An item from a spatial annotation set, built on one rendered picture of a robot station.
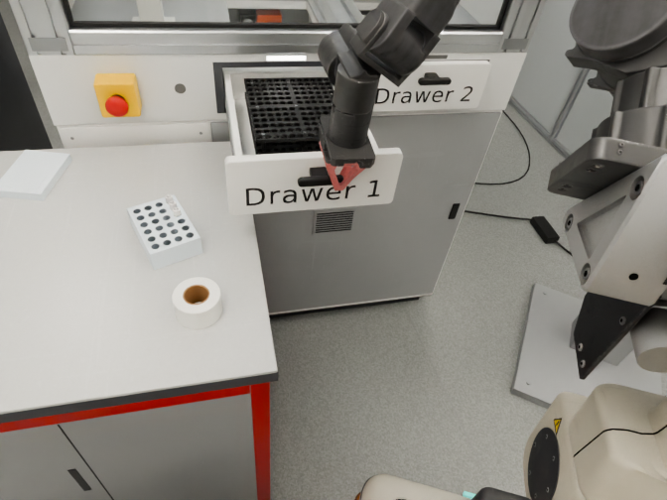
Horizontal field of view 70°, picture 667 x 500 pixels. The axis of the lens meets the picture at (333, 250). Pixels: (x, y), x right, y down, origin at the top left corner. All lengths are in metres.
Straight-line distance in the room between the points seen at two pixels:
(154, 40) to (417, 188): 0.74
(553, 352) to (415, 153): 0.89
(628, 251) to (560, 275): 1.77
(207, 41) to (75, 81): 0.26
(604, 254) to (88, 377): 0.63
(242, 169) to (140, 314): 0.27
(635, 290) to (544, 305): 1.55
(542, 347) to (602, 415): 1.18
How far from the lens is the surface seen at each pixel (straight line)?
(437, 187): 1.38
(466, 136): 1.30
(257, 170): 0.77
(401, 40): 0.64
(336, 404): 1.54
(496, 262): 2.07
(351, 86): 0.65
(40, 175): 1.06
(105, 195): 1.00
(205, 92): 1.08
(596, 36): 0.44
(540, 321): 1.89
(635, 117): 0.40
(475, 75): 1.20
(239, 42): 1.04
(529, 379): 1.73
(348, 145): 0.70
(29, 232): 0.97
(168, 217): 0.88
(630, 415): 0.65
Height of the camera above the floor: 1.37
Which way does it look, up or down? 46 degrees down
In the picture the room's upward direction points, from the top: 8 degrees clockwise
